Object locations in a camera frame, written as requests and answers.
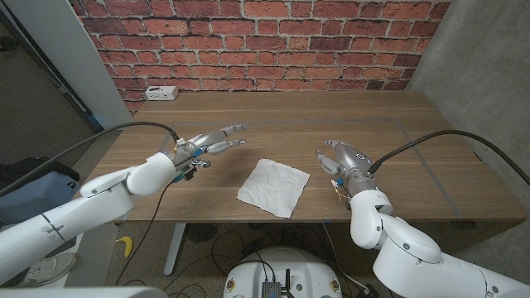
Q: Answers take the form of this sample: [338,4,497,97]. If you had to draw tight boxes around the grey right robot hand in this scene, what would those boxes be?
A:
[316,139,378,195]

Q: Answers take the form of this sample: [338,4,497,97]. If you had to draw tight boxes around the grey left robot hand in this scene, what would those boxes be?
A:
[171,123,248,167]

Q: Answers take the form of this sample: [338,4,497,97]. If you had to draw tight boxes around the white tissue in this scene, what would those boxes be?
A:
[236,157,311,219]

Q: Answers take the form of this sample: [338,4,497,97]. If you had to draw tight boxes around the white robot shoulder housing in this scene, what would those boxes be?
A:
[0,286,169,298]

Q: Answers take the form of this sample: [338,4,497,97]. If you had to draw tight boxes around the white power strip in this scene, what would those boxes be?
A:
[144,85,180,102]

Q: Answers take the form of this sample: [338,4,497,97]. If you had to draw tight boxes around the black round fan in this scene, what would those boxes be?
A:
[185,223,219,244]

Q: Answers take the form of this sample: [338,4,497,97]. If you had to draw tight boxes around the white table leg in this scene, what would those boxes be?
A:
[163,223,187,276]

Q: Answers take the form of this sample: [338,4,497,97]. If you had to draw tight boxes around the white robot torso base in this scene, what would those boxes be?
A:
[223,247,343,298]

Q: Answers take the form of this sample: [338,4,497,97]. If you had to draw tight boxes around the red brick printed backdrop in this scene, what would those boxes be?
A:
[70,0,452,115]

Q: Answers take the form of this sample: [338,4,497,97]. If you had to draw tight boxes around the black plug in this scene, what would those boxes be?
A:
[355,284,380,298]

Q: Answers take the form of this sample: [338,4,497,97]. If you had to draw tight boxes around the black bag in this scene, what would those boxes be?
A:
[0,156,80,194]

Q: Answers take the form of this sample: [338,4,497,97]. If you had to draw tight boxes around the small grey electronics box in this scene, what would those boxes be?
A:
[261,281,282,298]

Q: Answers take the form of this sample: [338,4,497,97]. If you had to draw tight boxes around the white sneaker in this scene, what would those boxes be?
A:
[15,252,78,289]

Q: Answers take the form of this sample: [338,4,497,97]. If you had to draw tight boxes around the right wrist connector wires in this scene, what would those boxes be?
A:
[330,177,353,204]

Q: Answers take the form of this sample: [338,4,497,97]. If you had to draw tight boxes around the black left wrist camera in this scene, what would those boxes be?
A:
[177,165,198,183]

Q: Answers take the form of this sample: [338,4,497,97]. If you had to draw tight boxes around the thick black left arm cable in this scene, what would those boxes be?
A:
[0,120,181,198]

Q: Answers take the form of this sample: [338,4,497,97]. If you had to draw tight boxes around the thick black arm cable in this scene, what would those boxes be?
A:
[0,120,181,198]
[368,129,530,187]

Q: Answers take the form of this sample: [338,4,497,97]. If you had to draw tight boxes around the white floor cable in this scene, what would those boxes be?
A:
[321,223,353,282]

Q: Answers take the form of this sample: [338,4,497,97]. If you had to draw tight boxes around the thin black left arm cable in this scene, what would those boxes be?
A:
[114,180,175,286]

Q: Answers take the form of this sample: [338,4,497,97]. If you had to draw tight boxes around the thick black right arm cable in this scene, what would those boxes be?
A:
[368,129,530,187]

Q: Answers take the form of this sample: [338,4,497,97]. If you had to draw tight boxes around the black floor cable loop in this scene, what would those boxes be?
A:
[210,229,249,277]

